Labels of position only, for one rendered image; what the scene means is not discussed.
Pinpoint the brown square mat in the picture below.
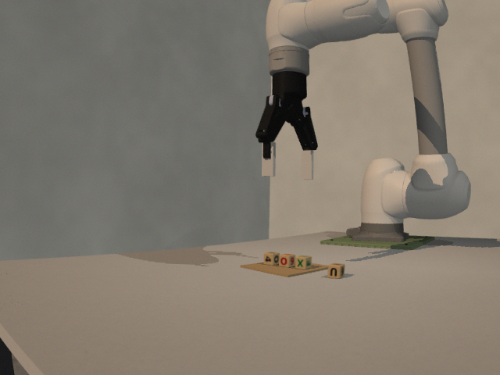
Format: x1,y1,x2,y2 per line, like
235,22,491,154
241,262,328,277

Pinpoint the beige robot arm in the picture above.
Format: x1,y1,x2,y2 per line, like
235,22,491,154
266,0,471,242

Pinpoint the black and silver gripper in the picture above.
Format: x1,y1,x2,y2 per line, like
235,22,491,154
255,71,318,180

